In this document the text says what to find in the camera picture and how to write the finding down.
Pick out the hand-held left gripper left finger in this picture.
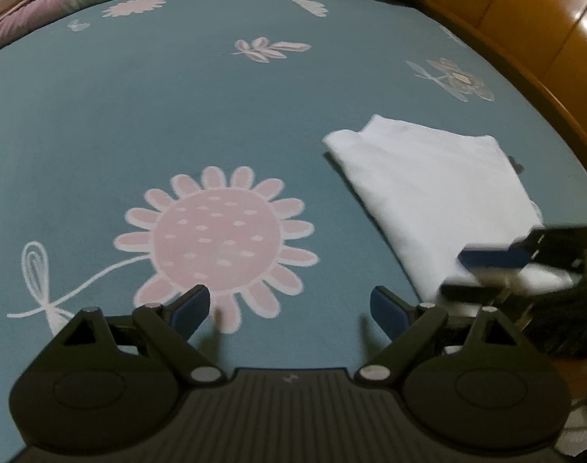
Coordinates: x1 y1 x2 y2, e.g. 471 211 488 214
26 284 227 387

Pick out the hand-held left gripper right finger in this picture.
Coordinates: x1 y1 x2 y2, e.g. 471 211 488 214
354 286 555 389

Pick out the wooden headboard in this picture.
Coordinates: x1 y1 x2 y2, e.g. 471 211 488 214
402 0 587 223

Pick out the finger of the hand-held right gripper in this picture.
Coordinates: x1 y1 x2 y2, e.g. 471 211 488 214
440 284 516 306
457 229 545 268

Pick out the white printed shirt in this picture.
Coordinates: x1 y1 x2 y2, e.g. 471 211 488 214
322 114 576 304

